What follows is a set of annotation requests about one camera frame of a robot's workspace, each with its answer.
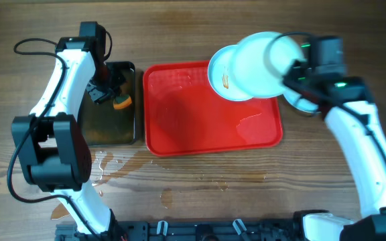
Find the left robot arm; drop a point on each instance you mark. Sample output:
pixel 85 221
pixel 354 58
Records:
pixel 51 159

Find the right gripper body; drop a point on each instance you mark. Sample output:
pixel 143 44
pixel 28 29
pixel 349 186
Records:
pixel 295 78

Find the red plastic tray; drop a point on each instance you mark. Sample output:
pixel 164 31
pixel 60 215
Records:
pixel 185 116

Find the black water tray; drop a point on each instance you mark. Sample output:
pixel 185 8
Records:
pixel 101 124

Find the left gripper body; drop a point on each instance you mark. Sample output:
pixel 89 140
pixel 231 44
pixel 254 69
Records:
pixel 106 82

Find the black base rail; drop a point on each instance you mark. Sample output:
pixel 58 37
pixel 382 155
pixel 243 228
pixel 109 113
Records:
pixel 263 230

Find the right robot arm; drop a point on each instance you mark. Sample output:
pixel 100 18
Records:
pixel 349 111

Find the green orange sponge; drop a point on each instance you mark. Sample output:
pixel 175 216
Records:
pixel 122 101

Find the white plate with long stain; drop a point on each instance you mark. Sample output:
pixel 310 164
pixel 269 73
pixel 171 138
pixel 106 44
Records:
pixel 300 102

